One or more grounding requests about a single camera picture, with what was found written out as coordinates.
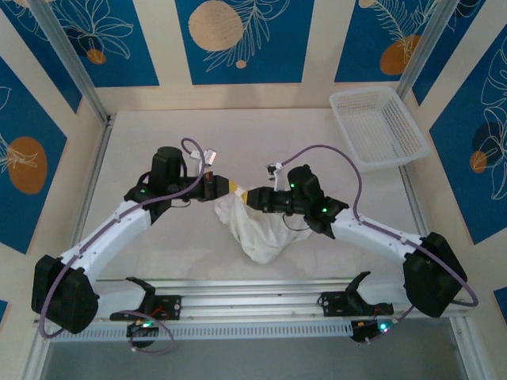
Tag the aluminium table side rail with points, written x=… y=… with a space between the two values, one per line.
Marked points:
x=99 y=158
x=416 y=206

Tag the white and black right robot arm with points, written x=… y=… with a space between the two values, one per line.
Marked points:
x=376 y=235

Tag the aluminium frame post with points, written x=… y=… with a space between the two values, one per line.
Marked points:
x=424 y=47
x=67 y=55

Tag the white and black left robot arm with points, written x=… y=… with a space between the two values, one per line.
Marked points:
x=103 y=237

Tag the white t-shirt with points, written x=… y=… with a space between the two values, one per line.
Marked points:
x=261 y=233

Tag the white plastic mesh basket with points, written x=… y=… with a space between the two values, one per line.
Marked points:
x=376 y=126

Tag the black controller board green light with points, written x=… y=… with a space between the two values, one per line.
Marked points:
x=368 y=330
x=142 y=328

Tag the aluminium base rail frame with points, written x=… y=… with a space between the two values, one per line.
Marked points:
x=245 y=297

